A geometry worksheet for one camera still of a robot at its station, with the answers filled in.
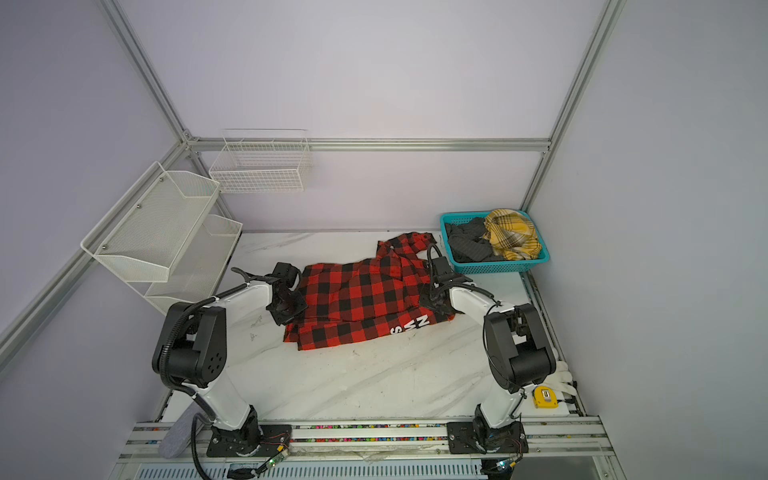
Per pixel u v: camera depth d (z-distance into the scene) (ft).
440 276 2.48
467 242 3.48
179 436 2.35
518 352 1.56
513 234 3.41
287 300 2.51
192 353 1.57
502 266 3.38
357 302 3.24
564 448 2.41
